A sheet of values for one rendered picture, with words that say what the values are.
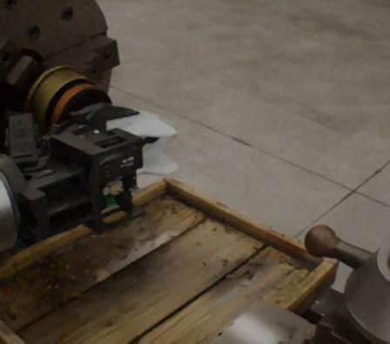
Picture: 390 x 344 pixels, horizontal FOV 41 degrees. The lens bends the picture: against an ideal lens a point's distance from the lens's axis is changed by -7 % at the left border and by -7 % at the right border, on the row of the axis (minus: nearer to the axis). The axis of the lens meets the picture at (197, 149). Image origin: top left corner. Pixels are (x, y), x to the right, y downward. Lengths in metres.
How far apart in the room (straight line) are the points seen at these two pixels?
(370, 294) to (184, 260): 0.44
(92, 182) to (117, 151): 0.04
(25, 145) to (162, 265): 0.28
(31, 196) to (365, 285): 0.24
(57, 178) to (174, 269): 0.29
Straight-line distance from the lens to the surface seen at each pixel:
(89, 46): 0.74
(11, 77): 0.63
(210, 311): 0.63
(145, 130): 0.51
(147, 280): 0.67
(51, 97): 0.60
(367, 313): 0.29
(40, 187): 0.42
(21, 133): 0.51
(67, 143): 0.45
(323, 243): 0.32
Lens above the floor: 1.33
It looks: 28 degrees down
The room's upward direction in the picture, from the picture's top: straight up
